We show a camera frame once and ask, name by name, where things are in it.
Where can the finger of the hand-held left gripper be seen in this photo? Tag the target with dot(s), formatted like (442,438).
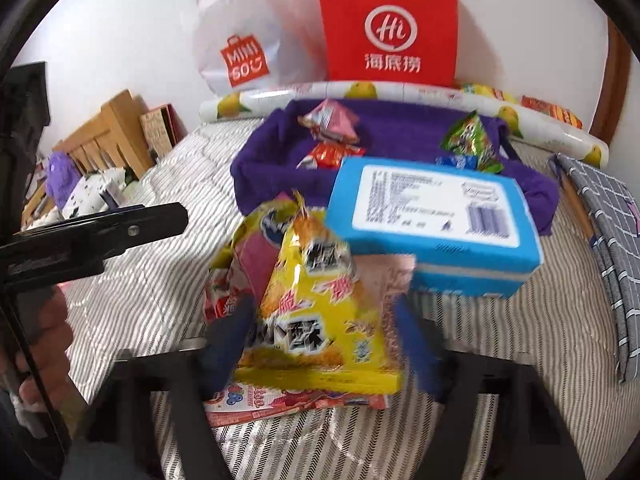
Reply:
(140,230)
(90,222)

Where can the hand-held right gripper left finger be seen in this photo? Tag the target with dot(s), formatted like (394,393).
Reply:
(225,350)

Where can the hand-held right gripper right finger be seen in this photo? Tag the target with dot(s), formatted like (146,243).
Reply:
(425,355)

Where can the berry-printed long snack packet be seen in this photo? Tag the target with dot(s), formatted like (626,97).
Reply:
(260,405)

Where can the yellow black-print snack packet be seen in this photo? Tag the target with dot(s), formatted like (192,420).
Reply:
(310,320)

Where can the blue snack packet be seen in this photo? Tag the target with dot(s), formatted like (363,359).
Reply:
(457,161)

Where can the red snack packet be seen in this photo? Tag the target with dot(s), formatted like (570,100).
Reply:
(330,155)

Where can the bright pink snack packet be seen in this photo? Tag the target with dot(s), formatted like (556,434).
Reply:
(330,120)

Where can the green snack packet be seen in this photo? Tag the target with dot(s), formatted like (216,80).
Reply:
(470,140)

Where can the purple fabric basket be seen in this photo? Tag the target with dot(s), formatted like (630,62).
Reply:
(400,125)

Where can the person's left hand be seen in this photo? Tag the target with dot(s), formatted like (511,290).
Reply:
(50,340)

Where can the white spotted cloth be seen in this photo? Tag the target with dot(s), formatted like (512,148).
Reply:
(90,195)

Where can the striped bed sheet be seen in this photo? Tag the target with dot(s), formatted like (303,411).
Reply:
(150,270)

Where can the wooden headboard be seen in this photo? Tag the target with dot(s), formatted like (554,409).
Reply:
(115,130)

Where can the brown patterned box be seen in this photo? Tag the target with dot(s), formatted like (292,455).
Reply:
(157,130)

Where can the blue tissue box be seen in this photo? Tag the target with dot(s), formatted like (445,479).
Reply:
(425,200)

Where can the grey checked folded cloth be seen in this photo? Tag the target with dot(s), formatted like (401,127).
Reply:
(610,220)

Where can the white plastic bag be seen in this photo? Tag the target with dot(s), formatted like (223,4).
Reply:
(240,10)

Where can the yellow chip bag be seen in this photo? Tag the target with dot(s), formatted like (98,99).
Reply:
(492,92)

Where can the orange chip bag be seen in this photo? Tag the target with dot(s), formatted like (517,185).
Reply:
(555,110)

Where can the red paper bag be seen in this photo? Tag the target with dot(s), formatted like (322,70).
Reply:
(345,15)

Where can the brown wooden door frame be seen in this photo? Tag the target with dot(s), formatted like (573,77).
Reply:
(612,90)

